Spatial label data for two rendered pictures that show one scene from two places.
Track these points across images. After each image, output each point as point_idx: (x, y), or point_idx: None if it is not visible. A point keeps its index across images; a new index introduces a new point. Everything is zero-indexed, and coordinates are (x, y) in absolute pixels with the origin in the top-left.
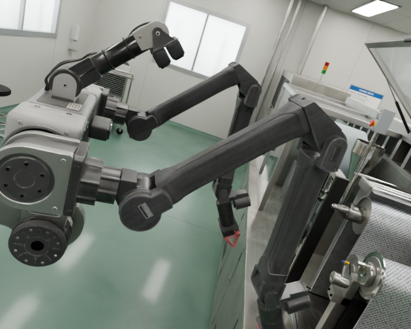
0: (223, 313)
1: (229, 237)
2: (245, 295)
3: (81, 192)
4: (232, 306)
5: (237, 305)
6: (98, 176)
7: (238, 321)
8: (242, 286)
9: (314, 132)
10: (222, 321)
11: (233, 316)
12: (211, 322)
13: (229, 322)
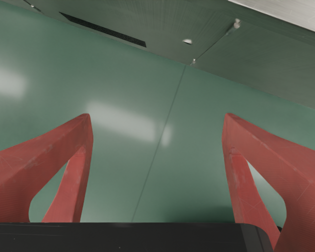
0: (68, 5)
1: (91, 131)
2: (314, 26)
3: None
4: (114, 2)
5: (165, 4)
6: None
7: (246, 28)
8: (210, 8)
9: None
10: (92, 13)
11: (164, 16)
12: (30, 8)
13: (152, 20)
